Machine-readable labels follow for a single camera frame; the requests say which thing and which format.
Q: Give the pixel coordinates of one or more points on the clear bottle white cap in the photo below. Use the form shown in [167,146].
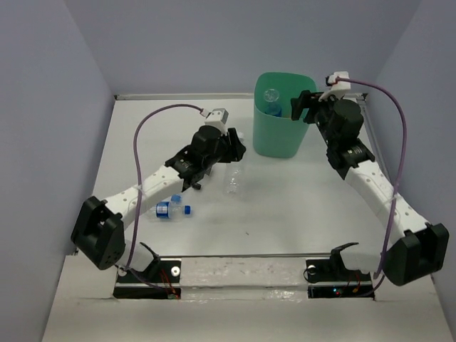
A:
[233,177]

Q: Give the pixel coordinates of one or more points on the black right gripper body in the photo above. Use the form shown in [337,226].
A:
[318,112]

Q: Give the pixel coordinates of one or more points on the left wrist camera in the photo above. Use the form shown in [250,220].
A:
[216,118]

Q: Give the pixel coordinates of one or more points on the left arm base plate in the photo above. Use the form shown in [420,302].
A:
[162,284]

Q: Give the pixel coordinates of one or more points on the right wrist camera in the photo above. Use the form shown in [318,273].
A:
[336,86]

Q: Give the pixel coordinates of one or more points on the white-cap blue-label drink bottle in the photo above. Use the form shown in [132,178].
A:
[273,107]

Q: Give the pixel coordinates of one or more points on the small blue-label bottle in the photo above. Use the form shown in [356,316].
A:
[172,210]

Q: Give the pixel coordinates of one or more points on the green plastic bin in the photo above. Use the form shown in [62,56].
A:
[279,137]

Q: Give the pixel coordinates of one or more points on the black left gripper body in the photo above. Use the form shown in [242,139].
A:
[222,152]

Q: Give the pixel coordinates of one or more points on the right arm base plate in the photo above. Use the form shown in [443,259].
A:
[328,278]

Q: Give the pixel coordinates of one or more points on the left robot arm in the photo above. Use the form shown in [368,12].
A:
[106,230]

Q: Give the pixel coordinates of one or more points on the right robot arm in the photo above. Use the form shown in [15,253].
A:
[415,248]

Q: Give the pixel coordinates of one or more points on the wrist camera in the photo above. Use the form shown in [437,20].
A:
[216,118]
[336,86]

